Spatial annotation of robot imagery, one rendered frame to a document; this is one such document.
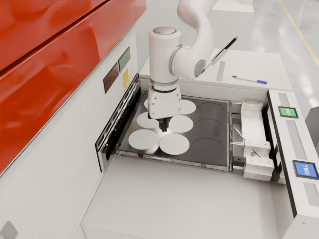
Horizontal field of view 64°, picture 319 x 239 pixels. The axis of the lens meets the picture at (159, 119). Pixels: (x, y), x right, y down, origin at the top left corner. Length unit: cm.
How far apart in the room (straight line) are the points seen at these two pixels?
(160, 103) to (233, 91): 42
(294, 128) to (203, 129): 29
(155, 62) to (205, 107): 40
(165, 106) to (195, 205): 31
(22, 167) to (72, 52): 22
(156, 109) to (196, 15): 28
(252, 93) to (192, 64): 50
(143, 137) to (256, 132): 41
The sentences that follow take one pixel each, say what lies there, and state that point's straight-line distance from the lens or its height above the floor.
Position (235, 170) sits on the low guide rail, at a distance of 88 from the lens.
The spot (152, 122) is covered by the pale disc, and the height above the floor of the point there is 90.
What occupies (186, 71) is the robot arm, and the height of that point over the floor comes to 119.
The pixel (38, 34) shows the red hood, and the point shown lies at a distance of 42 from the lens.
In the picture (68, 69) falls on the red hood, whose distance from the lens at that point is 48.
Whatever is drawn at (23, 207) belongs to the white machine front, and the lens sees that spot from 54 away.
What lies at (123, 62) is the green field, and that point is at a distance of 90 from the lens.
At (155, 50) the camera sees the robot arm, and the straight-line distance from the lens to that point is 67.
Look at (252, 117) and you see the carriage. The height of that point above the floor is 88.
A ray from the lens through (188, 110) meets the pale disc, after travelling 100.
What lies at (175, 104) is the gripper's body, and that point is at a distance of 77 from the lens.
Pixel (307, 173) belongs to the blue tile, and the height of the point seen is 96.
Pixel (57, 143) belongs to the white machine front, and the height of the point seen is 111.
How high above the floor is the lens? 149
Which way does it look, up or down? 38 degrees down
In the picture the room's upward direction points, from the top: straight up
